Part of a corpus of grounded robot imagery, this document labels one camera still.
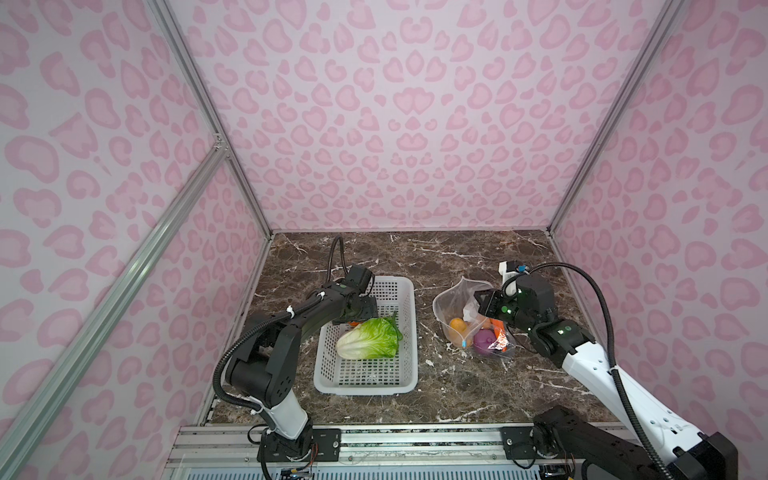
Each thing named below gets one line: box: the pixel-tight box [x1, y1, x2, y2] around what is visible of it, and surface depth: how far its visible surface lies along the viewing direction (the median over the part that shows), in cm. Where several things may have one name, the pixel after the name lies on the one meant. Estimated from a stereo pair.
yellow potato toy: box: [449, 317, 466, 332], surface depth 87 cm
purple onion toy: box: [473, 328, 496, 353], surface depth 86 cm
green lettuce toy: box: [336, 314, 403, 359], surface depth 83 cm
